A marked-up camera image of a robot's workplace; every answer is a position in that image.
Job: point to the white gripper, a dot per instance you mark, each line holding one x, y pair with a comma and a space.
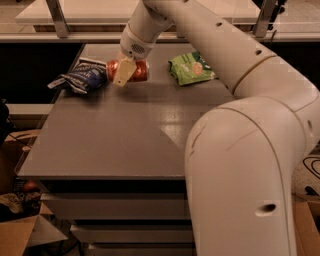
134, 46

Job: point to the red coke can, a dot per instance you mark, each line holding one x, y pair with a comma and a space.
141, 73

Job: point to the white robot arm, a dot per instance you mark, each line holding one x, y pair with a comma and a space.
240, 156

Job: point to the blue chip bag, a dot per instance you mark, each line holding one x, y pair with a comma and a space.
86, 76

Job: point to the green chip bag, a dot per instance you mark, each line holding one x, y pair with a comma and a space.
190, 68

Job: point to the grey drawer cabinet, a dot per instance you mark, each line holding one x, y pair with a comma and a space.
111, 162

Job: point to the cardboard box left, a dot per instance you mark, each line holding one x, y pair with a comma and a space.
19, 228

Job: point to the cardboard box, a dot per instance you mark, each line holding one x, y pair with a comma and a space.
19, 228
306, 212

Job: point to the cardboard box right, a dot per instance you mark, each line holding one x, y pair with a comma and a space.
306, 212

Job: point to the metal railing frame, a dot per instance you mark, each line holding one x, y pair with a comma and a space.
34, 20

